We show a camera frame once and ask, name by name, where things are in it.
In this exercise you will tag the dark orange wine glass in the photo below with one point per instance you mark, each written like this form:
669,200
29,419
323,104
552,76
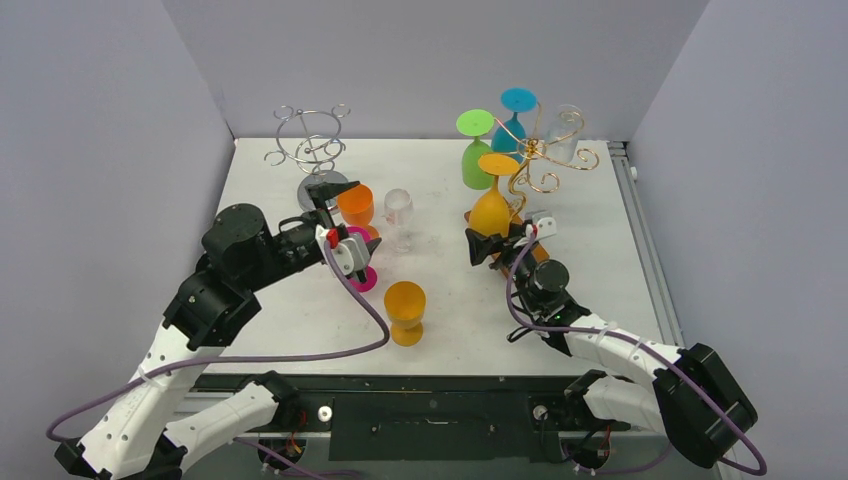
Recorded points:
356,207

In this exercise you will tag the yellow wine glass front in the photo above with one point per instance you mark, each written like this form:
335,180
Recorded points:
405,303

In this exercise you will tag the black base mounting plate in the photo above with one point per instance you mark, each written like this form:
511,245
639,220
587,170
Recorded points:
428,418

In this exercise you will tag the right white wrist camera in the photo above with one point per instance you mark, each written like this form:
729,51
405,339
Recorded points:
541,223

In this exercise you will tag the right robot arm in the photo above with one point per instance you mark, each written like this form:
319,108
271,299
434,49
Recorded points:
687,395

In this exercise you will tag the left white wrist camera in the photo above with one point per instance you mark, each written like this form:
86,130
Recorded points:
344,250

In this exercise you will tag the silver wire glass rack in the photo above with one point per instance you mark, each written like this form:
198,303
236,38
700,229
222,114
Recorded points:
317,151

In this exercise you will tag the yellow wine glass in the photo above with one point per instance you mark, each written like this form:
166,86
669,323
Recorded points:
491,213
405,303

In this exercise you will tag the blue wine glass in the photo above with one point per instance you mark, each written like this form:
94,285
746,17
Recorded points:
507,137

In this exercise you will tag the clear wine glass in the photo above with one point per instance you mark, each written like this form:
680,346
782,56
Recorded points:
398,213
563,133

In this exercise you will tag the gold wire glass rack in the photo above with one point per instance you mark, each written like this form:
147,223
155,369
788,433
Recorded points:
514,187

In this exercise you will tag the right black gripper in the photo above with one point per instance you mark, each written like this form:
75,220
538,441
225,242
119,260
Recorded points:
502,242

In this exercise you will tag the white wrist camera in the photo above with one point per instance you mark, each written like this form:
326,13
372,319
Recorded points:
344,250
541,223

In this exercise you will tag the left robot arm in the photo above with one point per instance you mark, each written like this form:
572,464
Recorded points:
139,438

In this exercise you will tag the pink wine glass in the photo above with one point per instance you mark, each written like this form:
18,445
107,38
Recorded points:
363,282

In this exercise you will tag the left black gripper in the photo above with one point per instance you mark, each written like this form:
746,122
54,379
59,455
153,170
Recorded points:
319,196

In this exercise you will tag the green wine glass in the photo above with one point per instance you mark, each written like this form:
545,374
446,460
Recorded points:
475,123

